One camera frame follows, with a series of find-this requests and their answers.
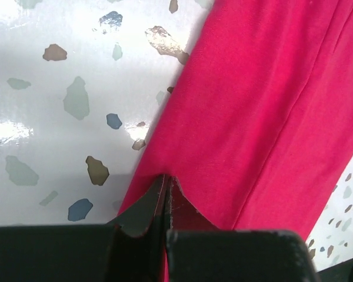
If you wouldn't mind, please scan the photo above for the magenta pink t-shirt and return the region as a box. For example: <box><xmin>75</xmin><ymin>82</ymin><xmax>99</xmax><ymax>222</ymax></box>
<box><xmin>116</xmin><ymin>0</ymin><xmax>353</xmax><ymax>282</ymax></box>

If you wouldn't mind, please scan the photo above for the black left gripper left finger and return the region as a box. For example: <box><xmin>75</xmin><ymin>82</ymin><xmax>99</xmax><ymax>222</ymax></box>
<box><xmin>0</xmin><ymin>175</ymin><xmax>167</xmax><ymax>281</ymax></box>

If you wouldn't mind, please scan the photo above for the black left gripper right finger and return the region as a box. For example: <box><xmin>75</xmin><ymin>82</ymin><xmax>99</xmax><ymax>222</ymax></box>
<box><xmin>165</xmin><ymin>177</ymin><xmax>318</xmax><ymax>281</ymax></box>

